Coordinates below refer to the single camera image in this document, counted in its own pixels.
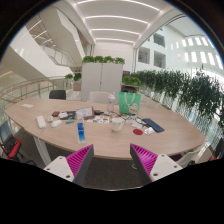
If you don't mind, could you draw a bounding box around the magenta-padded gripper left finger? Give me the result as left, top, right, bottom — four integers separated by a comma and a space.
43, 143, 95, 187

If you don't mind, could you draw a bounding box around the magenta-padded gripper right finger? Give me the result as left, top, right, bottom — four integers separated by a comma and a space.
129, 143, 184, 185

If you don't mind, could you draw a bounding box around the blue-labelled clear drink bottle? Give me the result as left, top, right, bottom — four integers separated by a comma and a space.
76, 122, 87, 145

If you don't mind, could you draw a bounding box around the dark blue notebook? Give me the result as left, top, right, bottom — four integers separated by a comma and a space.
141, 117, 165, 134

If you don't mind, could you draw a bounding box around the white computer mouse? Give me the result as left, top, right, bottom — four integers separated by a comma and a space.
50, 119, 63, 128

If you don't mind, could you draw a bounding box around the white power strip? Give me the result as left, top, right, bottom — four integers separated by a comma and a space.
35, 115, 47, 130

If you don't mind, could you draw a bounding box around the white cup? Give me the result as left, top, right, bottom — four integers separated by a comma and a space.
110, 117, 125, 133

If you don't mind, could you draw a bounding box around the white card stand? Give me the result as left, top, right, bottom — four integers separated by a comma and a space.
75, 106, 95, 120

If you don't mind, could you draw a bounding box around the green paper bag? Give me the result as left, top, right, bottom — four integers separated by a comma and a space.
118, 92, 143, 116

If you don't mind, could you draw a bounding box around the red and black chair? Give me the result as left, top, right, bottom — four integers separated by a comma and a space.
0, 119, 24, 162

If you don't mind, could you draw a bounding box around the black office chair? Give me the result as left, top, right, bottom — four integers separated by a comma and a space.
48, 89, 67, 101

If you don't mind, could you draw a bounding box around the clear spray bottle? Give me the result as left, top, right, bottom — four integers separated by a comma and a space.
107, 93, 116, 114

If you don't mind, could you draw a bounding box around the row of green hedge plants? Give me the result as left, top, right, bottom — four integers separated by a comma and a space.
121, 69, 224, 134

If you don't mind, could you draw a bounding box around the white cabinet with plants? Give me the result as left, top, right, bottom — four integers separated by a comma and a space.
80, 55, 126, 102

